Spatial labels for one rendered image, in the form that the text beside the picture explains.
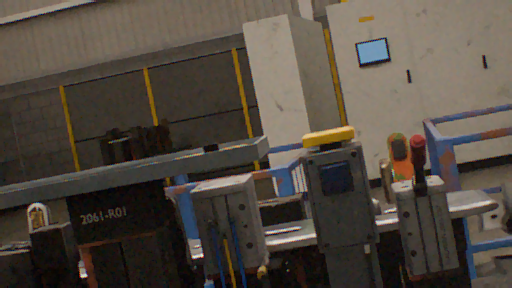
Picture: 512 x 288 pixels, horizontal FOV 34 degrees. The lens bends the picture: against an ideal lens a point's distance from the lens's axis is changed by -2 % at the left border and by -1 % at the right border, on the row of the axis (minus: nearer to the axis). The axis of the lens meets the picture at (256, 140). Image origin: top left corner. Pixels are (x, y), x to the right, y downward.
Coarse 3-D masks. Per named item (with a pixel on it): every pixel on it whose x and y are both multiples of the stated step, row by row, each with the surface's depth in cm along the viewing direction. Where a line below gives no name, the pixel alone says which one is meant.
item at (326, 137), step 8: (344, 128) 97; (352, 128) 95; (304, 136) 97; (312, 136) 95; (320, 136) 95; (328, 136) 94; (336, 136) 94; (344, 136) 94; (352, 136) 94; (304, 144) 95; (312, 144) 95; (320, 144) 95; (328, 144) 96; (336, 144) 96
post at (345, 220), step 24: (360, 144) 95; (312, 168) 94; (360, 168) 94; (312, 192) 95; (336, 192) 94; (360, 192) 94; (312, 216) 95; (336, 216) 95; (360, 216) 94; (336, 240) 95; (360, 240) 95; (336, 264) 96; (360, 264) 95
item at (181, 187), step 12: (300, 144) 420; (276, 168) 305; (288, 168) 304; (300, 168) 340; (180, 180) 431; (276, 180) 305; (288, 180) 304; (180, 192) 313; (288, 192) 305; (180, 204) 433; (192, 216) 432; (192, 228) 433; (204, 264) 437
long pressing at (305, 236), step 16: (448, 192) 137; (464, 192) 134; (480, 192) 133; (384, 208) 135; (464, 208) 120; (480, 208) 120; (496, 208) 122; (288, 224) 138; (304, 224) 135; (384, 224) 122; (192, 240) 142; (272, 240) 124; (288, 240) 123; (304, 240) 123; (192, 256) 125; (80, 272) 131
